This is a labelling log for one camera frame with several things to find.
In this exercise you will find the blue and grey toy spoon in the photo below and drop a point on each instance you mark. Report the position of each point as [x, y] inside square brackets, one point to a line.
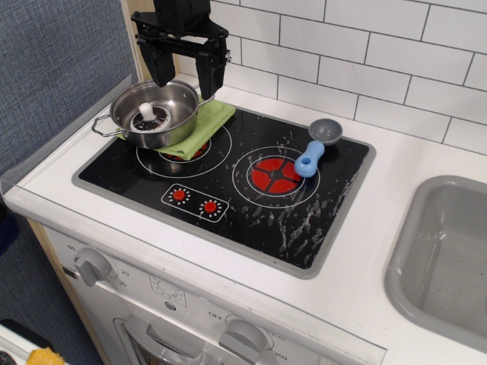
[324, 133]

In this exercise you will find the left red stove knob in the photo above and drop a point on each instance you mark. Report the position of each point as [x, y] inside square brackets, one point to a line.
[179, 195]

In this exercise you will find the silver metal pot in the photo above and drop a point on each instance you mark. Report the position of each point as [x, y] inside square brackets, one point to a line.
[106, 127]

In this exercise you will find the yellow object at corner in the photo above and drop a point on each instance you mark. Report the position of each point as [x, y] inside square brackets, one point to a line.
[45, 356]

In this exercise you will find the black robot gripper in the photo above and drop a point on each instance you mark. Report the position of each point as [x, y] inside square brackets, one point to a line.
[184, 28]

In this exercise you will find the grey plastic sink basin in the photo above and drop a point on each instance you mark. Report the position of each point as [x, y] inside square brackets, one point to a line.
[436, 277]

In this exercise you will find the green folded cloth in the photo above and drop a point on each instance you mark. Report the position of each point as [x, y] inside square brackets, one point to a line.
[201, 129]

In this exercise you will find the right red stove knob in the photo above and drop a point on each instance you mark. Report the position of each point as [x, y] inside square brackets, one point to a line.
[210, 207]

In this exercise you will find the grey oven dial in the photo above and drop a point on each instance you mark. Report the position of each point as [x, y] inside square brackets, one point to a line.
[91, 266]
[243, 340]

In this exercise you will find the right grey oven dial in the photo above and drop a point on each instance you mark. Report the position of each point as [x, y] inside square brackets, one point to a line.
[243, 340]

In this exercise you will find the light wooden side post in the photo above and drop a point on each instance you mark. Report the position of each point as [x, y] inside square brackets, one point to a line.
[131, 31]

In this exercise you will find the white and black mushroom toy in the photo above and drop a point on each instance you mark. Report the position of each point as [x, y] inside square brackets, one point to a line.
[150, 119]

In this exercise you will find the black toy stove top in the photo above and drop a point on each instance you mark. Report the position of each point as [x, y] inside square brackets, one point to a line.
[266, 211]

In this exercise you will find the red stove knob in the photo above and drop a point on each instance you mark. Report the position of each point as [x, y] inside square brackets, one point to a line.
[210, 207]
[179, 195]

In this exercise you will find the white toy oven front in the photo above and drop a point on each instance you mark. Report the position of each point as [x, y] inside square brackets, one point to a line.
[142, 319]

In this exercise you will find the left grey oven dial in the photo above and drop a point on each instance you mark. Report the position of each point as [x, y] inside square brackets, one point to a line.
[91, 266]

